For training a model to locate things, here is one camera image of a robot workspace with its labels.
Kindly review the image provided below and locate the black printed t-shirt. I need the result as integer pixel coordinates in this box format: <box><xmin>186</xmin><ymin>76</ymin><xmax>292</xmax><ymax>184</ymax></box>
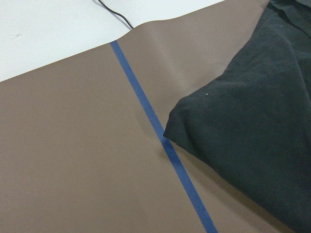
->
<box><xmin>164</xmin><ymin>0</ymin><xmax>311</xmax><ymax>233</ymax></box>

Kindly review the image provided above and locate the black cable on table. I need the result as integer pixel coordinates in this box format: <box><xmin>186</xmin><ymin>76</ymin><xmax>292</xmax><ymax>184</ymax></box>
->
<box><xmin>97</xmin><ymin>0</ymin><xmax>134</xmax><ymax>30</ymax></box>

